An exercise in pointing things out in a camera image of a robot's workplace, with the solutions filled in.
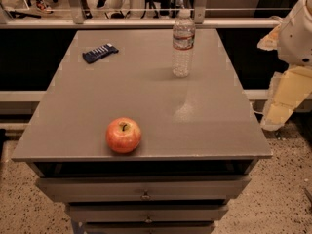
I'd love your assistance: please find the grey drawer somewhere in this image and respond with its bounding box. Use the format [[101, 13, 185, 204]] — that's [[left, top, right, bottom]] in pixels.
[[36, 175, 251, 203], [84, 222, 215, 234], [66, 204, 228, 223]]

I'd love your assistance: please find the top grey drawer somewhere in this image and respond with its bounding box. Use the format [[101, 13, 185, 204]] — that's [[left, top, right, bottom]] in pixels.
[[36, 175, 251, 203]]

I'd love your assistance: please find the bottom grey drawer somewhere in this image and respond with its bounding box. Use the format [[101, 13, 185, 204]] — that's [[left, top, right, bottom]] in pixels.
[[84, 222, 215, 234]]

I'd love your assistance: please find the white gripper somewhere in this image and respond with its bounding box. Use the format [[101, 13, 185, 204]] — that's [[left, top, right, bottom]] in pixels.
[[257, 0, 312, 131]]

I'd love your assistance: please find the red apple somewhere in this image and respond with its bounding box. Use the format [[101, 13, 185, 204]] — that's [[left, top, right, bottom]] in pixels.
[[105, 117, 141, 154]]

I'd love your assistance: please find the clear plastic water bottle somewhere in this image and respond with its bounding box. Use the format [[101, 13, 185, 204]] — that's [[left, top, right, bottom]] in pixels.
[[173, 9, 196, 78]]

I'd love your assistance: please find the blue rxbar blueberry bar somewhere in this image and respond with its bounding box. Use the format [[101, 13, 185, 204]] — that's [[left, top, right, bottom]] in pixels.
[[82, 43, 119, 64]]

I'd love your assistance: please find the metal railing frame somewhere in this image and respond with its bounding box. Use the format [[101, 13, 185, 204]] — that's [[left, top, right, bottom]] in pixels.
[[0, 0, 294, 29]]

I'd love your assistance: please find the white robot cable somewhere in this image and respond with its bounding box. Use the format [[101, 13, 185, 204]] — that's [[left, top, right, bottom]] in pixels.
[[250, 100, 266, 116]]

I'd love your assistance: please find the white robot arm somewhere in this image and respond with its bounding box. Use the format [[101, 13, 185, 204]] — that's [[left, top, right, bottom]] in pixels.
[[257, 0, 312, 131]]

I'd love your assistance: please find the grey drawer cabinet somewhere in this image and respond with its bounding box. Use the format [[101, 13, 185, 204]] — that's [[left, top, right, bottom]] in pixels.
[[11, 28, 273, 234]]

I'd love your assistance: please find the middle grey drawer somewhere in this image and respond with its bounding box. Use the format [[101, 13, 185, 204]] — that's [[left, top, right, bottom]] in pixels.
[[66, 204, 228, 223]]

